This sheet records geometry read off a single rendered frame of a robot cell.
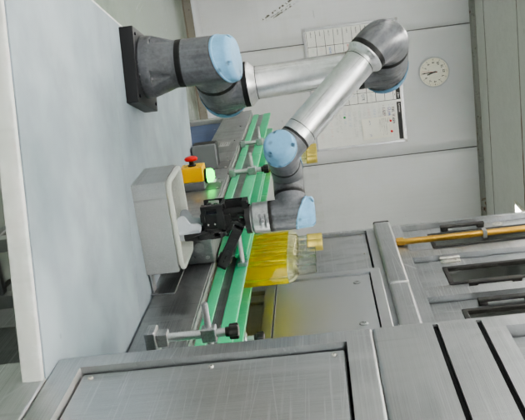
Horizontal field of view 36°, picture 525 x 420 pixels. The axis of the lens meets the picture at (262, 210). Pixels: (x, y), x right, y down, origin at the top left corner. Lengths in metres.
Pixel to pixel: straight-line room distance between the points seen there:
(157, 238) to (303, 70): 0.56
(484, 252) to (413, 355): 1.48
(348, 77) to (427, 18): 6.16
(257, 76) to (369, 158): 6.16
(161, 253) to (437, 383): 0.98
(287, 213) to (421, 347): 0.80
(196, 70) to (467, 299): 0.97
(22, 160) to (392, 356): 0.62
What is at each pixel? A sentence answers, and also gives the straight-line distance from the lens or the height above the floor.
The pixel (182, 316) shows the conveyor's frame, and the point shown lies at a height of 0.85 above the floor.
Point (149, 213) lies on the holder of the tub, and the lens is 1.89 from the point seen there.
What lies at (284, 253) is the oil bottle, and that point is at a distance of 2.19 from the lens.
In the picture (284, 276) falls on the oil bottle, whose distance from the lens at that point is 2.14.
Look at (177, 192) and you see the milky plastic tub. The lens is 2.03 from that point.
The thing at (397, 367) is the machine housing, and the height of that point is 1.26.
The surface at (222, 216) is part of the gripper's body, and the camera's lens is 1.92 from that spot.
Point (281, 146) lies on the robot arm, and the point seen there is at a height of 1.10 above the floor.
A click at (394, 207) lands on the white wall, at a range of 8.34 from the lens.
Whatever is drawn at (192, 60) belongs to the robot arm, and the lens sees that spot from 1.97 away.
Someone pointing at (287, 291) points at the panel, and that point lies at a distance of 2.36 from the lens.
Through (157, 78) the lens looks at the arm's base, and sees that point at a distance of 1.99.
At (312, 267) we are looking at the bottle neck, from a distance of 2.15.
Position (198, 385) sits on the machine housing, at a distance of 1.18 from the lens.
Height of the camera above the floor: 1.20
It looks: 5 degrees down
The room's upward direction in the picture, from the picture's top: 84 degrees clockwise
